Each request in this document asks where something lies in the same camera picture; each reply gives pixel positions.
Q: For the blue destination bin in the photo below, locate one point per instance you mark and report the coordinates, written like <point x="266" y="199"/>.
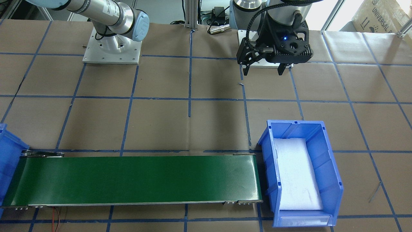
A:
<point x="11" y="147"/>

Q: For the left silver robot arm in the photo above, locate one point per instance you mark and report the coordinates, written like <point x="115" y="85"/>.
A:
<point x="249" y="14"/>

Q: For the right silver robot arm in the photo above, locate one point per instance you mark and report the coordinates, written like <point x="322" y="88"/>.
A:
<point x="118" y="26"/>

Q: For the white foam pad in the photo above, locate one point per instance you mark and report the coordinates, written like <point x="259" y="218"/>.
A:
<point x="299" y="187"/>

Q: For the black power adapter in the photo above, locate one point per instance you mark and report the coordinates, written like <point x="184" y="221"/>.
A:
<point x="218" y="15"/>

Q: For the cardboard box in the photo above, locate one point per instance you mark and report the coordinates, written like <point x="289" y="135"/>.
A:
<point x="382" y="16"/>

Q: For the aluminium frame post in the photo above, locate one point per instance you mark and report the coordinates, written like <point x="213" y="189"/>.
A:
<point x="191" y="14"/>

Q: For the blue source bin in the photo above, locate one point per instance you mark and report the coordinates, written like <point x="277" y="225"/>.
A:
<point x="326" y="173"/>

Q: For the silver cylindrical connector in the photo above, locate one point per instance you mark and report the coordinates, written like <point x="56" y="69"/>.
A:
<point x="219" y="29"/>

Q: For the green conveyor belt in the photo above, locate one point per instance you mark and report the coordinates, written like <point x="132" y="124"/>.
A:
<point x="99" y="181"/>

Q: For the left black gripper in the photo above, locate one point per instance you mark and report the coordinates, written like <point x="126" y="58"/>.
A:
<point x="269" y="36"/>

